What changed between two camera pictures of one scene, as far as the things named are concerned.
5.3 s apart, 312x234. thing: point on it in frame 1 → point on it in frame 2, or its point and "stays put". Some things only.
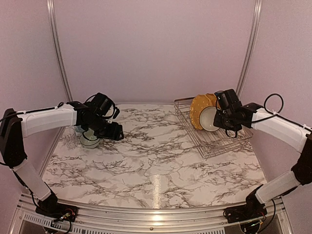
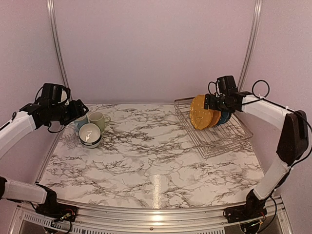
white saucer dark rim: [206, 118] → [89, 134]
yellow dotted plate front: [199, 102] stays put
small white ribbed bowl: [88, 140] stays put
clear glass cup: [70, 137] stays put
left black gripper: [114, 133] → [77, 111]
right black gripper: [217, 122] → [211, 106]
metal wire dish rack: [209, 143] stays put
